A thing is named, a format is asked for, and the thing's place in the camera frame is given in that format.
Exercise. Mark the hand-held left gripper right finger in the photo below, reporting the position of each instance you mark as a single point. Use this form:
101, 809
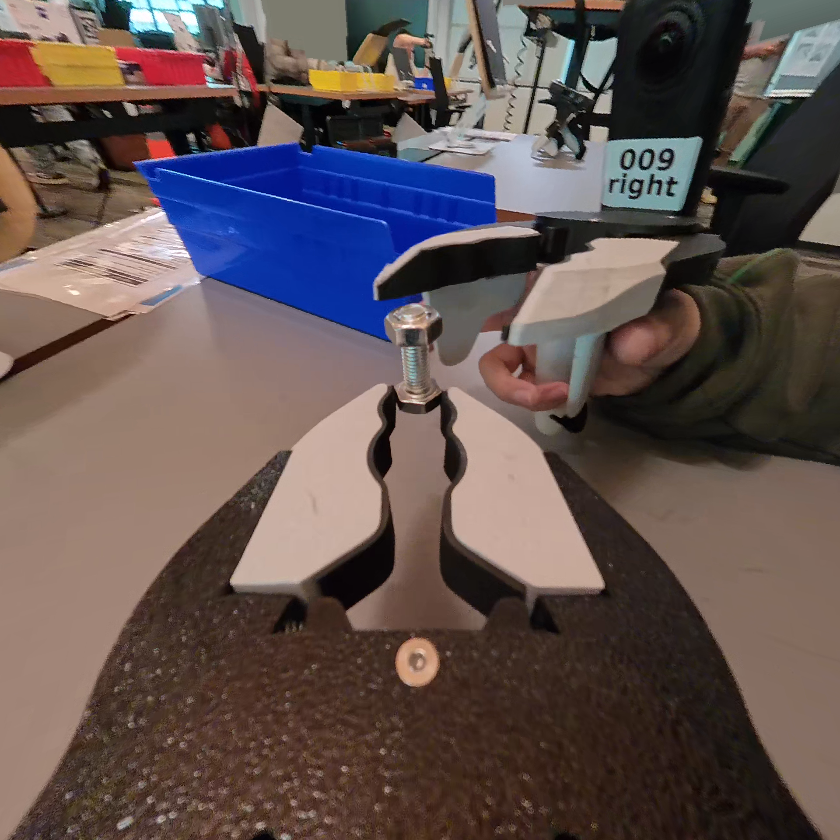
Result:
518, 518

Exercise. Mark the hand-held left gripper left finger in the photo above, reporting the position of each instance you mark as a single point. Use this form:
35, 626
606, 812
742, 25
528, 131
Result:
308, 518

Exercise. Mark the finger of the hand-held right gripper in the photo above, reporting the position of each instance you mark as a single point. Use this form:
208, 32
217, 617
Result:
436, 246
590, 295

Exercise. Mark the steel hex bolt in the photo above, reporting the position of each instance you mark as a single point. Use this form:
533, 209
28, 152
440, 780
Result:
415, 367

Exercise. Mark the blue plastic bin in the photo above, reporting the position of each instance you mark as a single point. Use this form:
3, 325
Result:
275, 243

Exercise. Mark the person's right forearm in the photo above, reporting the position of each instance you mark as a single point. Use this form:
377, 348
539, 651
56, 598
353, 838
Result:
754, 354

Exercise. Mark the standing desk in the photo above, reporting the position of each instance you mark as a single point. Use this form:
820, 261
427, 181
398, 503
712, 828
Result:
577, 65

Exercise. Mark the grey desk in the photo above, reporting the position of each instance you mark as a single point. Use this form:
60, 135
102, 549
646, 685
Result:
131, 459

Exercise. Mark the person's right hand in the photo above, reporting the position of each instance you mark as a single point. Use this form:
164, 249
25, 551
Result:
646, 354

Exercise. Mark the small black clamp device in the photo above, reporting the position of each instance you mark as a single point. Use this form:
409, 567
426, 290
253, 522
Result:
564, 105

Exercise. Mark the black office chair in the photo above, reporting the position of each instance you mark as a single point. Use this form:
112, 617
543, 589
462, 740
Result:
800, 170

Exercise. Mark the small blue bin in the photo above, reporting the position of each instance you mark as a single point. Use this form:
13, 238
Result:
426, 83

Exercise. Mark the wooden document stand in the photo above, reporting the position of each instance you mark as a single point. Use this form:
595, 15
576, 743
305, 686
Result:
16, 210
489, 52

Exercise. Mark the yellow plastic bin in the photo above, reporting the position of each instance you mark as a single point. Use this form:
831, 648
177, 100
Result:
79, 65
341, 80

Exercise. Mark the large dark screen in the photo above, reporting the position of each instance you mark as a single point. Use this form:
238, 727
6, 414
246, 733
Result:
367, 13

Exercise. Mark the orange cone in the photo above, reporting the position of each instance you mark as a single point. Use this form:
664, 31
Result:
159, 148

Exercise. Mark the red plastic bin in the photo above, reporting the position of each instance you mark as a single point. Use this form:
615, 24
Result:
23, 65
170, 65

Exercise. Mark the plastic bag with printed label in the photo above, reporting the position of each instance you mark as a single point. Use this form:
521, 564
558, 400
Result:
111, 262

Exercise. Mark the long wooden table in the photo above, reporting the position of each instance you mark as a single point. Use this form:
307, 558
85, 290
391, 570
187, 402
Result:
118, 94

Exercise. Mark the wall poster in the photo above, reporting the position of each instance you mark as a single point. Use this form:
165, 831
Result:
804, 49

